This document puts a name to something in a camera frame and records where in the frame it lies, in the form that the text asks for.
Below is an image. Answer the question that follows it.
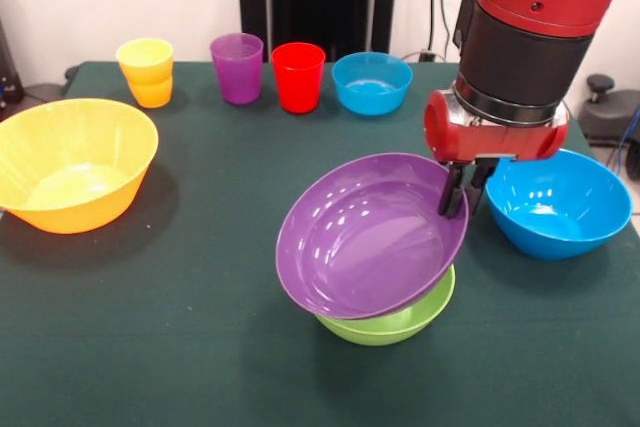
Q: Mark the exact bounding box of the dark green tablecloth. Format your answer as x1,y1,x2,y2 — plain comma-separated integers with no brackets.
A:
0,60,640,427

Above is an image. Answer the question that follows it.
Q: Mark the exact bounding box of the large orange bowl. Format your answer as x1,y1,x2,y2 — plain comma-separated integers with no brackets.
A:
0,98,160,235

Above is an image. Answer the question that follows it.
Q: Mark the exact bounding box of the orange yellow cup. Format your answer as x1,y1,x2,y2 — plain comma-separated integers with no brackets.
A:
115,37,175,109

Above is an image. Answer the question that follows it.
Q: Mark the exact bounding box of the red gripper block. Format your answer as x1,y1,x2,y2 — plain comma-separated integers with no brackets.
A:
423,88,571,220

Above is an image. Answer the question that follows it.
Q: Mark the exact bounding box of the black floor device with knob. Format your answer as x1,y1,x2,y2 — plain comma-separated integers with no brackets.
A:
579,73,640,148

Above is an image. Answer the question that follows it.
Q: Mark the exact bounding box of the purple bowl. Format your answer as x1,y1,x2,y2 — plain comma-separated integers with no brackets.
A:
275,152,470,321

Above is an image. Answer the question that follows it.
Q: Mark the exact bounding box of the purple cup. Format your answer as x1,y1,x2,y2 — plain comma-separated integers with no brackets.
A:
209,32,265,106

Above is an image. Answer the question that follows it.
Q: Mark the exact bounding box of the small blue bowl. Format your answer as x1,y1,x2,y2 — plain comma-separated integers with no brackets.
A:
331,51,414,116

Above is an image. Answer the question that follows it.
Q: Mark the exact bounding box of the red cup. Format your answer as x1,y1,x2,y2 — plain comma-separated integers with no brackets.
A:
271,42,327,115

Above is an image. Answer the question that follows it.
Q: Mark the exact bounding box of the green bowl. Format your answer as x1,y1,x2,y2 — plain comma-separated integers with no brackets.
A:
314,264,457,347

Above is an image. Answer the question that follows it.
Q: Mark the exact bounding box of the large blue bowl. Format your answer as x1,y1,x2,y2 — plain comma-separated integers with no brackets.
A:
483,148,634,262

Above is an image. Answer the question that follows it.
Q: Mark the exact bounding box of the black wall cable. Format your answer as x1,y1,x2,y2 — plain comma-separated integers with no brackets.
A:
428,0,454,61

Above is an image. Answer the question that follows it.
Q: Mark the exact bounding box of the blue cable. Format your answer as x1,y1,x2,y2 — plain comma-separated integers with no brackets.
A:
615,109,640,176

